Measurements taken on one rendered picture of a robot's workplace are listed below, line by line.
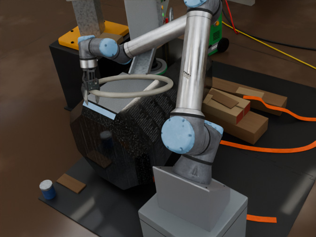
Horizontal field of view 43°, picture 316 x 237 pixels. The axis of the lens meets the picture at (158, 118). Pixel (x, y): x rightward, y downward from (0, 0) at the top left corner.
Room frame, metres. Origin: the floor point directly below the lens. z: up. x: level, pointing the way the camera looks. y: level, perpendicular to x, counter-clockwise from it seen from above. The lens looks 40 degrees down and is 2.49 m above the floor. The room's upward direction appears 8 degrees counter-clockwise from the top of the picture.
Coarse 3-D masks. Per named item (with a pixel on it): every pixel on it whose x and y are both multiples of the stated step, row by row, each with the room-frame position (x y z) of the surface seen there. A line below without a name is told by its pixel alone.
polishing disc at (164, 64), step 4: (156, 60) 2.59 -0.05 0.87; (160, 60) 2.59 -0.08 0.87; (160, 64) 2.53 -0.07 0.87; (164, 64) 2.52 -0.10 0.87; (156, 68) 2.49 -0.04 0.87; (160, 68) 2.48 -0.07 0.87; (164, 68) 2.47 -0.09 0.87; (152, 72) 2.44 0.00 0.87; (156, 72) 2.43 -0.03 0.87; (160, 72) 2.44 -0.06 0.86
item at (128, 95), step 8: (104, 80) 2.03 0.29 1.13; (112, 80) 2.06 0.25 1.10; (168, 80) 1.90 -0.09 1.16; (160, 88) 1.73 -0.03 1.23; (168, 88) 1.76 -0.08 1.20; (104, 96) 1.70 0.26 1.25; (112, 96) 1.68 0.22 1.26; (120, 96) 1.67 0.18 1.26; (128, 96) 1.66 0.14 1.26; (136, 96) 1.66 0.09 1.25
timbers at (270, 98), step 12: (216, 84) 3.19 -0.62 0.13; (228, 84) 3.17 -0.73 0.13; (240, 84) 3.14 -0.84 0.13; (240, 96) 2.97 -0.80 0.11; (264, 96) 2.90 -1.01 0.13; (276, 96) 2.88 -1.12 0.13; (264, 108) 2.82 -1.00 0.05; (216, 120) 2.68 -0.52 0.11; (240, 120) 2.59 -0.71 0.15; (252, 120) 2.57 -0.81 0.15; (264, 120) 2.55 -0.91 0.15; (228, 132) 2.59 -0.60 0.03; (240, 132) 2.50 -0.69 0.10; (252, 132) 2.43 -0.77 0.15; (264, 132) 2.54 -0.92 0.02
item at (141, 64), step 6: (156, 48) 2.44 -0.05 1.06; (144, 54) 2.38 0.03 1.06; (150, 54) 2.37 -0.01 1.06; (138, 60) 2.31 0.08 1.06; (144, 60) 2.30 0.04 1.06; (150, 60) 2.22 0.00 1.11; (132, 66) 2.17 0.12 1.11; (138, 66) 2.23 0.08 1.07; (144, 66) 2.22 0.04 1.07; (150, 66) 2.19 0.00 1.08; (132, 72) 2.15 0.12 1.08; (138, 72) 2.16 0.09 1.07; (144, 72) 2.15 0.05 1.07
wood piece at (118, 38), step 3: (102, 33) 3.21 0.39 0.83; (105, 33) 3.20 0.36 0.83; (108, 33) 3.19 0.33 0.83; (99, 36) 3.16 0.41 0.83; (102, 36) 3.15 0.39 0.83; (105, 36) 3.15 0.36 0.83; (108, 36) 3.14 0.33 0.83; (111, 36) 3.13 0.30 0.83; (114, 36) 3.12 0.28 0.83; (117, 36) 3.12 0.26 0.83; (120, 36) 3.11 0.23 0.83; (114, 39) 3.07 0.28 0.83; (117, 39) 3.06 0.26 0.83; (120, 39) 3.09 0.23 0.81; (123, 39) 3.12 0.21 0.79; (117, 42) 3.04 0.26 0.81; (120, 42) 3.08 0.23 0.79
